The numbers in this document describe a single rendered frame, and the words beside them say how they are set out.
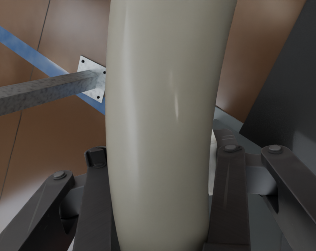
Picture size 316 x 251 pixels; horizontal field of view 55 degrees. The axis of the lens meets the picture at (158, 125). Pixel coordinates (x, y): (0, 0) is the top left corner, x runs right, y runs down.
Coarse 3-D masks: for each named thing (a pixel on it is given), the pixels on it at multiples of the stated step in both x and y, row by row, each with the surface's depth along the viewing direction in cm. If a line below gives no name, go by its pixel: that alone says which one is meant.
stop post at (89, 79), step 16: (80, 64) 168; (96, 64) 163; (48, 80) 139; (64, 80) 145; (80, 80) 152; (96, 80) 165; (0, 96) 113; (16, 96) 119; (32, 96) 127; (48, 96) 136; (64, 96) 146; (96, 96) 169; (0, 112) 115
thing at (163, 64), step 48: (144, 0) 6; (192, 0) 6; (144, 48) 6; (192, 48) 6; (144, 96) 7; (192, 96) 7; (144, 144) 7; (192, 144) 7; (144, 192) 8; (192, 192) 8; (144, 240) 8; (192, 240) 8
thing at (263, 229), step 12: (216, 108) 141; (216, 120) 141; (228, 120) 140; (240, 144) 130; (252, 144) 136; (252, 204) 96; (264, 204) 99; (252, 216) 91; (264, 216) 94; (252, 228) 86; (264, 228) 89; (276, 228) 91; (252, 240) 82; (264, 240) 84; (276, 240) 86
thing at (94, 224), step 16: (96, 160) 14; (96, 176) 14; (96, 192) 12; (80, 208) 11; (96, 208) 11; (112, 208) 11; (80, 224) 10; (96, 224) 10; (112, 224) 10; (80, 240) 10; (96, 240) 10; (112, 240) 10
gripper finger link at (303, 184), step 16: (272, 160) 12; (288, 160) 12; (272, 176) 12; (288, 176) 11; (304, 176) 11; (288, 192) 11; (304, 192) 10; (272, 208) 13; (288, 208) 11; (304, 208) 9; (288, 224) 11; (304, 224) 10; (288, 240) 11; (304, 240) 10
